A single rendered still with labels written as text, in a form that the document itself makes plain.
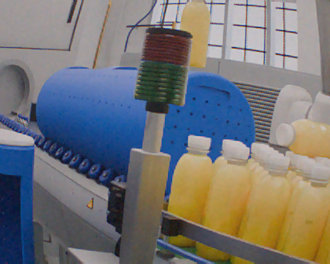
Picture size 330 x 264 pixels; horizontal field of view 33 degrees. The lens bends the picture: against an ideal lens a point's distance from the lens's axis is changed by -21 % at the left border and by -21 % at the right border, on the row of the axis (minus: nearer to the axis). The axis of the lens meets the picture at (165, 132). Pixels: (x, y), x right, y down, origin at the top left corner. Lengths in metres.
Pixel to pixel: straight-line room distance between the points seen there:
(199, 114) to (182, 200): 0.28
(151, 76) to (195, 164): 0.37
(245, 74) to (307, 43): 1.09
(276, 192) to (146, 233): 0.22
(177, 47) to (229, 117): 0.64
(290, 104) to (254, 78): 1.52
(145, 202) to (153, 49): 0.19
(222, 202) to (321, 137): 0.24
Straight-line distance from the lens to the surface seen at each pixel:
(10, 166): 1.29
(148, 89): 0.82
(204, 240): 1.00
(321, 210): 0.87
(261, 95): 3.51
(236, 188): 1.05
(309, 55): 4.53
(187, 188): 1.16
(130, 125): 1.40
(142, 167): 0.83
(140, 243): 0.85
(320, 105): 1.98
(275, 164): 0.97
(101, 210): 1.55
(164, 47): 0.82
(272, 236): 0.97
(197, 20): 1.49
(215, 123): 1.42
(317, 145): 1.13
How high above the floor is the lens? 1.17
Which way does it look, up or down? 3 degrees down
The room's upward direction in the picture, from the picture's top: 8 degrees clockwise
